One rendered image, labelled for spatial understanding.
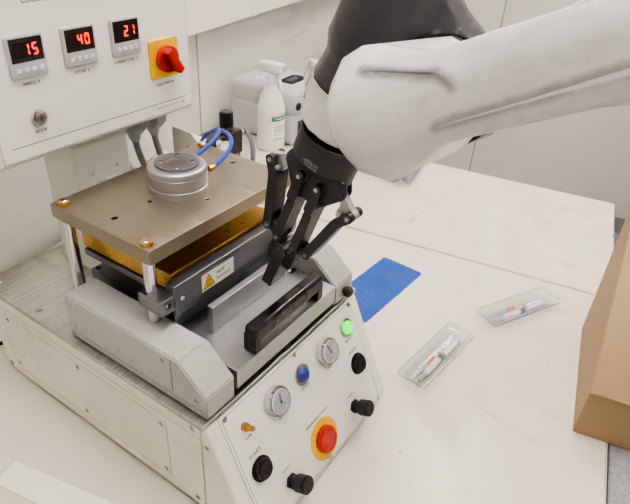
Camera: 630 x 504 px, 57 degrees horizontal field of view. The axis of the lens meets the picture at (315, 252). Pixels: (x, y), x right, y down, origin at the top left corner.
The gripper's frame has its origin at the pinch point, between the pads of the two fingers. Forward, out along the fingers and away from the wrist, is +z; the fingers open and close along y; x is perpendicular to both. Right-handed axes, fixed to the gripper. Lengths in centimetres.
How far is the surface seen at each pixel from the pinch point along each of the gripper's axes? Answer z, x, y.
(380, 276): 32, 46, 4
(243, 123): 48, 81, -63
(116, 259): 8.6, -10.6, -16.9
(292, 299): 4.4, 0.2, 3.7
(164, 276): 4.3, -10.5, -8.9
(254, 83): 35, 82, -65
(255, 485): 19.9, -13.9, 15.1
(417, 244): 32, 64, 4
